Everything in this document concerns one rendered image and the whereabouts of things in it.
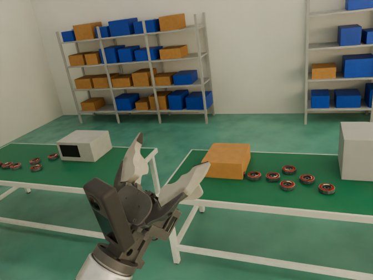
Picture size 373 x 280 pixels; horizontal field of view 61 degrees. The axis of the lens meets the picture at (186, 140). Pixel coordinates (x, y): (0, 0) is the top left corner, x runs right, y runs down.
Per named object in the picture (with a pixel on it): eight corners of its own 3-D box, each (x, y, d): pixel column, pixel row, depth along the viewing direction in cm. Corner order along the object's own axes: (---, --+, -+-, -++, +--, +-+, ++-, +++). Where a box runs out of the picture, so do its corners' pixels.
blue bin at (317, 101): (310, 101, 576) (311, 89, 568) (327, 100, 567) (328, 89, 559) (311, 108, 540) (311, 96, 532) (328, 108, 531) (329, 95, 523)
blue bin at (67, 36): (76, 39, 692) (74, 29, 684) (86, 38, 681) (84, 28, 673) (63, 41, 656) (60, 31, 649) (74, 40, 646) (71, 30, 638)
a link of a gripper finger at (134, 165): (142, 147, 60) (141, 194, 55) (122, 134, 55) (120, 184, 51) (156, 143, 59) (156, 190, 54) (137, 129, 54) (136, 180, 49)
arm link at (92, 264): (66, 272, 47) (98, 306, 42) (82, 244, 48) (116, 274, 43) (100, 276, 53) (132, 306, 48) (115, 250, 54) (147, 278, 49)
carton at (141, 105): (144, 104, 699) (143, 97, 693) (156, 104, 690) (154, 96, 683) (136, 110, 665) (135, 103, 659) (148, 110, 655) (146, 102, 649)
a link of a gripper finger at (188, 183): (221, 171, 50) (172, 200, 52) (205, 158, 45) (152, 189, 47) (228, 188, 48) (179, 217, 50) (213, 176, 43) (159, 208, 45)
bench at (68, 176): (28, 189, 458) (10, 142, 429) (167, 204, 379) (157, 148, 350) (-29, 230, 381) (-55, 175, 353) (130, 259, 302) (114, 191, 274)
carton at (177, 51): (168, 55, 634) (167, 46, 627) (188, 54, 619) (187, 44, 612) (160, 59, 600) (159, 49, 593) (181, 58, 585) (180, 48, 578)
